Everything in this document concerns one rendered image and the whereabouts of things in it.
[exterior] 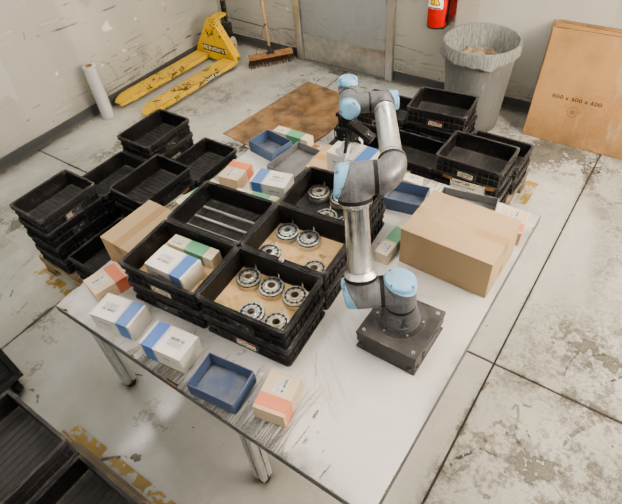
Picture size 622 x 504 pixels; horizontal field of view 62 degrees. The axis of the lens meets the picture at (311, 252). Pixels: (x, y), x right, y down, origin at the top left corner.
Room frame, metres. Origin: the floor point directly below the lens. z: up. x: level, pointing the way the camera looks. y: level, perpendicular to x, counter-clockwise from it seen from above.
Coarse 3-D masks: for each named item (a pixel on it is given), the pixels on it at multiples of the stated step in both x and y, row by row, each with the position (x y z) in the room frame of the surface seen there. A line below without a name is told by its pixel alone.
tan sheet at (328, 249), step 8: (280, 224) 1.76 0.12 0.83; (272, 232) 1.71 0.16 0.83; (272, 240) 1.66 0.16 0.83; (328, 240) 1.62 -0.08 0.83; (280, 248) 1.60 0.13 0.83; (288, 248) 1.60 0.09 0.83; (296, 248) 1.59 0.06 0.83; (320, 248) 1.58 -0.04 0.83; (328, 248) 1.57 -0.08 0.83; (336, 248) 1.57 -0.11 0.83; (288, 256) 1.55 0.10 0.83; (296, 256) 1.54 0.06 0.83; (304, 256) 1.54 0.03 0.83; (312, 256) 1.53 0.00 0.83; (320, 256) 1.53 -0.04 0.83; (328, 256) 1.52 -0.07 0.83; (328, 264) 1.48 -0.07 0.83
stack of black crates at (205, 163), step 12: (204, 144) 3.08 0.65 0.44; (216, 144) 3.03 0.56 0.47; (180, 156) 2.91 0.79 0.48; (192, 156) 2.98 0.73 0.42; (204, 156) 3.03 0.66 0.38; (216, 156) 3.02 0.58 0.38; (228, 156) 2.85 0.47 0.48; (192, 168) 2.90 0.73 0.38; (204, 168) 2.89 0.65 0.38; (216, 168) 2.76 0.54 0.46; (204, 180) 2.68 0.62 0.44
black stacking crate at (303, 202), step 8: (312, 176) 2.02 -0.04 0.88; (320, 176) 2.00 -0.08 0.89; (328, 176) 1.97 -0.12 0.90; (304, 184) 1.96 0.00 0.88; (312, 184) 2.02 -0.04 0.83; (328, 184) 1.98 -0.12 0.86; (296, 192) 1.90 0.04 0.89; (304, 192) 1.96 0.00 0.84; (288, 200) 1.84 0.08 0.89; (296, 200) 1.89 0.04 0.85; (304, 200) 1.91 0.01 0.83; (328, 200) 1.89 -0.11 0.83; (312, 208) 1.85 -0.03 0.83; (320, 208) 1.84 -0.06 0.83; (328, 208) 1.83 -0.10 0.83; (376, 208) 1.75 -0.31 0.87; (376, 216) 1.75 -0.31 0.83
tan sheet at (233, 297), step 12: (264, 276) 1.45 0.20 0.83; (228, 288) 1.40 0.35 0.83; (216, 300) 1.35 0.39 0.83; (228, 300) 1.34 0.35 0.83; (240, 300) 1.33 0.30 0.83; (252, 300) 1.33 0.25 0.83; (264, 300) 1.32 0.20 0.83; (276, 300) 1.31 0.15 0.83; (288, 312) 1.25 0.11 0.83; (276, 324) 1.20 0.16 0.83
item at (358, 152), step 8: (336, 144) 1.89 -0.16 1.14; (352, 144) 1.87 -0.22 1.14; (360, 144) 1.87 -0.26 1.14; (328, 152) 1.83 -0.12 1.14; (352, 152) 1.82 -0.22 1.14; (360, 152) 1.81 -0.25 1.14; (368, 152) 1.80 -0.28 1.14; (376, 152) 1.80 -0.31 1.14; (328, 160) 1.83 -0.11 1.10; (336, 160) 1.81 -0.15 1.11; (352, 160) 1.76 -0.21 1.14; (360, 160) 1.75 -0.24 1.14; (328, 168) 1.84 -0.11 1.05
